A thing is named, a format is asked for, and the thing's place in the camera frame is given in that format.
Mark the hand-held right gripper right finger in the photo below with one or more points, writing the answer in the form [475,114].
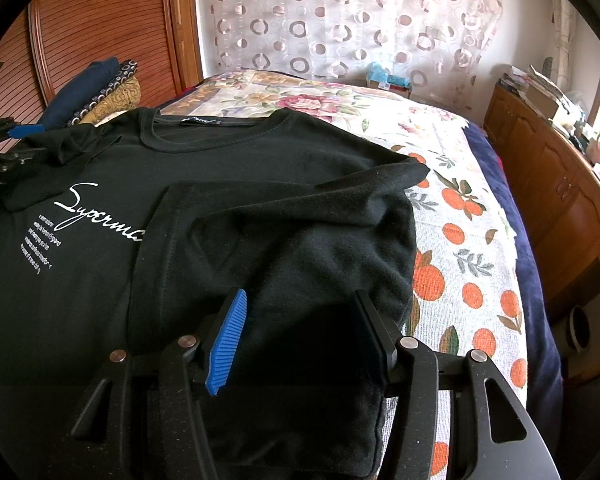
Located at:
[380,345]

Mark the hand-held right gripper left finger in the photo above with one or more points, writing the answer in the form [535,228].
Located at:
[227,342]

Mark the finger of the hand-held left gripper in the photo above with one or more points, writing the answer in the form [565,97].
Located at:
[10,160]
[25,132]

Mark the black printed T-shirt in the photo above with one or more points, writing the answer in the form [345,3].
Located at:
[230,200]

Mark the folded yellow floral cloth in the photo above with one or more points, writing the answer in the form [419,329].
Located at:
[122,100]

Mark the orange fruit print cloth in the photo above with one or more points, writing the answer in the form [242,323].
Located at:
[460,260]

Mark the wooden headboard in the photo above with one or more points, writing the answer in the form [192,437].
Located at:
[105,20]

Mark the navy blue blanket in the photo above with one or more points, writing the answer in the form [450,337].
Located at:
[530,285]

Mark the round white item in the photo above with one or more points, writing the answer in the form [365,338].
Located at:
[578,327]

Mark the wooden cabinet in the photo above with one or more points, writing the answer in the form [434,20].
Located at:
[555,200]

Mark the blue tissue packet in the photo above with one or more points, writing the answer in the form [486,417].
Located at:
[386,80]

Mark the pile of books and papers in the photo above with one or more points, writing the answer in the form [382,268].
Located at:
[540,95]

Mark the circle pattern curtain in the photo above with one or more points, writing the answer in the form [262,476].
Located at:
[330,10]

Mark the white lace curtain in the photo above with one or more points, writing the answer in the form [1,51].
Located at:
[564,30]

